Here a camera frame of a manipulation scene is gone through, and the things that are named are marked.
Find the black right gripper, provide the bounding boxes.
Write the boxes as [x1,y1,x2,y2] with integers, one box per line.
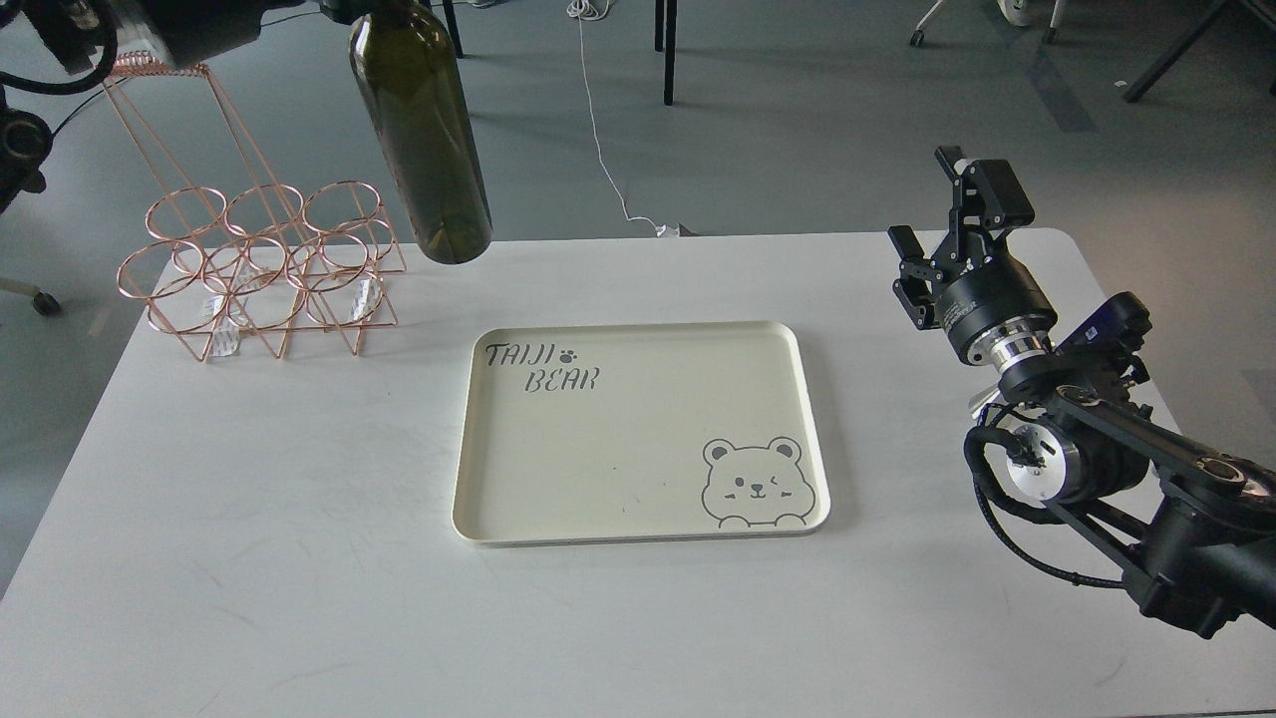
[887,145,1058,365]

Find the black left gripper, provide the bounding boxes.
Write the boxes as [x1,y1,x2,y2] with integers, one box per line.
[151,1,302,68]

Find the dark green wine bottle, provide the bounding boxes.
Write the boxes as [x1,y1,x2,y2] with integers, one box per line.
[350,1,493,265]

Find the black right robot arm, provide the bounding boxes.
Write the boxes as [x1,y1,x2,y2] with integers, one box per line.
[888,145,1275,639]

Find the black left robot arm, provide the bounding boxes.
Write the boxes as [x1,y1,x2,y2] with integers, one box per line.
[1,1,334,213]

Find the office chair base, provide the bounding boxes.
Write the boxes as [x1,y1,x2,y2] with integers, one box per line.
[909,0,1068,48]

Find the black diagonal desk leg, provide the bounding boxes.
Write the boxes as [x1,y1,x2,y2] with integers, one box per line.
[1122,1,1234,105]

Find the caster wheel at left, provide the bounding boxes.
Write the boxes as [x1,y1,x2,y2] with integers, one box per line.
[0,275,61,315]

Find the black table legs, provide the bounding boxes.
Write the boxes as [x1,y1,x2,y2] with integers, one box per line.
[424,1,679,108]

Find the cream bear serving tray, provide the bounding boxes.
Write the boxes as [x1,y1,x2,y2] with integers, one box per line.
[452,321,832,545]

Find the copper wire wine rack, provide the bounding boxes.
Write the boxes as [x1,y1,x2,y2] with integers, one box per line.
[102,51,407,362]

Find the white cable on floor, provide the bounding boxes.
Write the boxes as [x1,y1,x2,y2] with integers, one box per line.
[567,0,699,238]

